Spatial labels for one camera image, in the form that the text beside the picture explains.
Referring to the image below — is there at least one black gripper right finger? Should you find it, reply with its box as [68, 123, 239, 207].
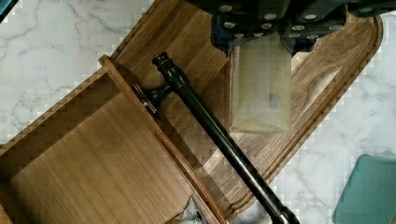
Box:
[279, 3, 347, 54]

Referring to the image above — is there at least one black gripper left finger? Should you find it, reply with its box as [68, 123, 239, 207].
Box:
[211, 0, 291, 56]

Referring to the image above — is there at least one wooden cutting board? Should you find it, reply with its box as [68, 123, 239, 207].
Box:
[112, 0, 383, 217]

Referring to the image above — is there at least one open wooden drawer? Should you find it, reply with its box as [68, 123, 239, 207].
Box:
[1, 56, 228, 224]

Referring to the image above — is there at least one white item in drawer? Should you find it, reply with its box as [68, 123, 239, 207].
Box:
[170, 198, 207, 224]

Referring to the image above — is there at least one dark teal object corner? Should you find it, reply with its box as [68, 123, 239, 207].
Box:
[0, 0, 19, 22]

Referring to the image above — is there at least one black drawer handle bar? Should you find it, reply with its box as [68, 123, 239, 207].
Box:
[133, 51, 301, 224]

